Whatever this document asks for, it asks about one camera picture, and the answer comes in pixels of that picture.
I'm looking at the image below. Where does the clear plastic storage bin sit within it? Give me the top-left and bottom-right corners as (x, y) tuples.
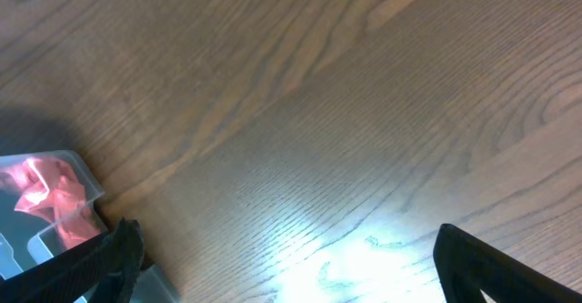
(1, 150), (179, 302)

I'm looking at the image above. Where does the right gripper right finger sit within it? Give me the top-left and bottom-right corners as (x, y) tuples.
(433, 224), (581, 303)

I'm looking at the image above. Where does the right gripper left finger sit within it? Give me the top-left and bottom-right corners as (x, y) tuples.
(1, 218), (145, 303)

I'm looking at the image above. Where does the pink garment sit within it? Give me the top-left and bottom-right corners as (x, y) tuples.
(1, 157), (101, 249)

